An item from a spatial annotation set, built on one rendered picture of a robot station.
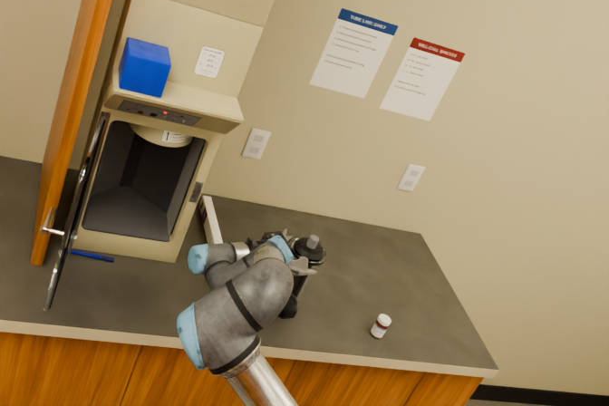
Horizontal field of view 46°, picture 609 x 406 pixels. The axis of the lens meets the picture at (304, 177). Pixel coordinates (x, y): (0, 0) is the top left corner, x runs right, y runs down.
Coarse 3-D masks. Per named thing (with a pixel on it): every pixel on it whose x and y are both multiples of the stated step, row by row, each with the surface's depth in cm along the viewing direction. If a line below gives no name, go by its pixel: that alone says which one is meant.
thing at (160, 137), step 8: (136, 128) 188; (144, 128) 187; (152, 128) 187; (144, 136) 187; (152, 136) 187; (160, 136) 187; (168, 136) 188; (176, 136) 189; (184, 136) 191; (160, 144) 188; (168, 144) 188; (176, 144) 190; (184, 144) 192
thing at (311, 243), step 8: (296, 240) 201; (304, 240) 202; (312, 240) 198; (296, 248) 198; (304, 248) 198; (312, 248) 199; (320, 248) 201; (304, 256) 197; (312, 256) 197; (320, 256) 199
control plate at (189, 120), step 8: (128, 104) 169; (136, 104) 169; (136, 112) 175; (144, 112) 174; (152, 112) 174; (160, 112) 173; (168, 112) 172; (176, 112) 172; (168, 120) 178; (176, 120) 177; (184, 120) 177; (192, 120) 176
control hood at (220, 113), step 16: (112, 80) 166; (112, 96) 165; (128, 96) 164; (144, 96) 165; (176, 96) 171; (192, 96) 174; (208, 96) 178; (224, 96) 181; (192, 112) 171; (208, 112) 171; (224, 112) 173; (240, 112) 177; (208, 128) 182; (224, 128) 181
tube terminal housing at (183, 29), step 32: (128, 0) 168; (160, 0) 165; (128, 32) 167; (160, 32) 169; (192, 32) 171; (224, 32) 173; (256, 32) 174; (192, 64) 175; (224, 64) 177; (96, 128) 179; (160, 128) 183; (192, 128) 186; (64, 224) 205; (160, 256) 207
